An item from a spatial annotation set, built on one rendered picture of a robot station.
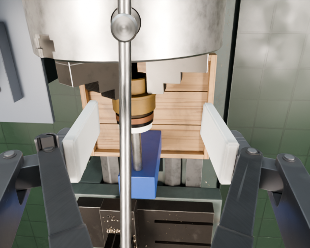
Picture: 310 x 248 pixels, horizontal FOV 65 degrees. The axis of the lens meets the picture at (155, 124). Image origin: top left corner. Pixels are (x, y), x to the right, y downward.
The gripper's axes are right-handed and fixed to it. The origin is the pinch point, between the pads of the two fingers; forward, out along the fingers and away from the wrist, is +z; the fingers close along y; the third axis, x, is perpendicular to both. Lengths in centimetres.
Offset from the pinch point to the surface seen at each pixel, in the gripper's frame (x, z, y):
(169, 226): -52, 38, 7
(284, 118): -53, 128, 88
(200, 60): 1.0, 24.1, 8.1
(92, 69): 0.1, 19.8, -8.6
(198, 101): -14, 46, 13
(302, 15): 8, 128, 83
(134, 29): 6.9, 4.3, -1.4
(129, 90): 1.4, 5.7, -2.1
